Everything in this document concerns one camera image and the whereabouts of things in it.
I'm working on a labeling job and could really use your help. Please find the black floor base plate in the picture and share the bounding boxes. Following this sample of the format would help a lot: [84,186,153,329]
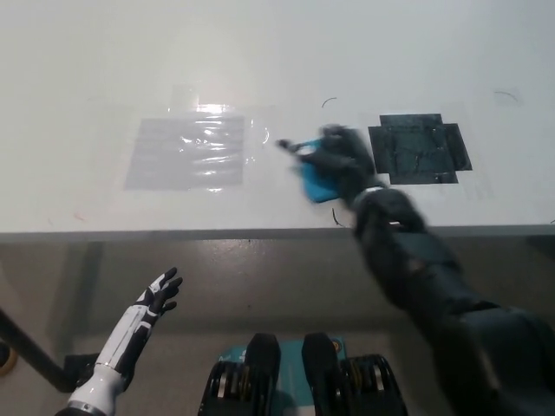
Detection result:
[63,354,100,387]

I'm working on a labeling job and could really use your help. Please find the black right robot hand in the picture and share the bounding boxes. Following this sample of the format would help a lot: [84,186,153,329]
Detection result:
[276,123,385,205]

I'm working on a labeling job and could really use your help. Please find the black diagonal table leg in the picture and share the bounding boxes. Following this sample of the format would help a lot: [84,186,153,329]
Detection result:
[0,306,73,394]

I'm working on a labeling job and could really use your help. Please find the black and teal robot torso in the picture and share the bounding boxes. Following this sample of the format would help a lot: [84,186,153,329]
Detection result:
[198,332,405,416]

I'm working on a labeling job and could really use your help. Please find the black tape square mark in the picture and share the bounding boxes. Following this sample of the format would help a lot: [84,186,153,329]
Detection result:
[367,113,474,186]

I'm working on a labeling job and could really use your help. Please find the white and black left hand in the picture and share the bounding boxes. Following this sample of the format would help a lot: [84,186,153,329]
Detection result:
[68,266,185,407]

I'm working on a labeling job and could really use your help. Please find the yellow round object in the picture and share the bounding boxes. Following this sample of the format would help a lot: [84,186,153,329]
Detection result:
[0,344,18,379]

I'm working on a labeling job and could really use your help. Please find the clear plastic film sheet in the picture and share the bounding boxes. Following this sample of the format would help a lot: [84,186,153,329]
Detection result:
[166,84,272,194]

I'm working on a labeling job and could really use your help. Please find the grey taped rectangle patch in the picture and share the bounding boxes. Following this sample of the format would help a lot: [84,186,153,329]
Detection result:
[124,115,246,192]

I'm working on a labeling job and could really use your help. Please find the blue soft sponge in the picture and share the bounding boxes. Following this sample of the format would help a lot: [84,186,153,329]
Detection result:
[297,137,338,204]

